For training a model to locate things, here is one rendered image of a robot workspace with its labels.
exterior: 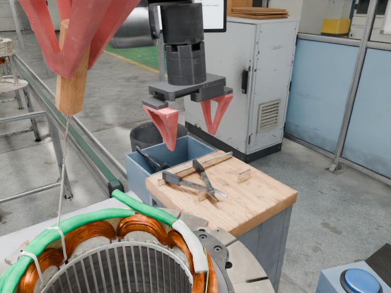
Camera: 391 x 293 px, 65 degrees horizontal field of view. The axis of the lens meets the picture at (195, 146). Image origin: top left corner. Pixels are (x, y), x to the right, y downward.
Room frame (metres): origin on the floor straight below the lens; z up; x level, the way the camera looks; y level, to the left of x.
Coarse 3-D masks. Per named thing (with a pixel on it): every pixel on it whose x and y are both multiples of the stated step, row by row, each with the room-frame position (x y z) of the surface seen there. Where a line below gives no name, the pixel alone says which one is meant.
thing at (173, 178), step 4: (164, 172) 0.46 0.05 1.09; (168, 172) 0.46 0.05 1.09; (164, 176) 0.46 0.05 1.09; (168, 176) 0.45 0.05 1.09; (172, 176) 0.44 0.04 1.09; (176, 176) 0.44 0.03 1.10; (168, 180) 0.45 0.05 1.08; (172, 180) 0.44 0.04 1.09; (176, 180) 0.44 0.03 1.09; (176, 184) 0.44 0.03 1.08
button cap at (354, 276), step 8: (352, 272) 0.29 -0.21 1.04; (360, 272) 0.29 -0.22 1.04; (368, 272) 0.29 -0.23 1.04; (344, 280) 0.28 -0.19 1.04; (352, 280) 0.27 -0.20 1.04; (360, 280) 0.27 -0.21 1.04; (368, 280) 0.27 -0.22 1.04; (376, 280) 0.28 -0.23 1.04; (352, 288) 0.27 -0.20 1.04; (360, 288) 0.26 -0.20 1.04; (368, 288) 0.26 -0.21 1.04; (376, 288) 0.26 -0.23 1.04
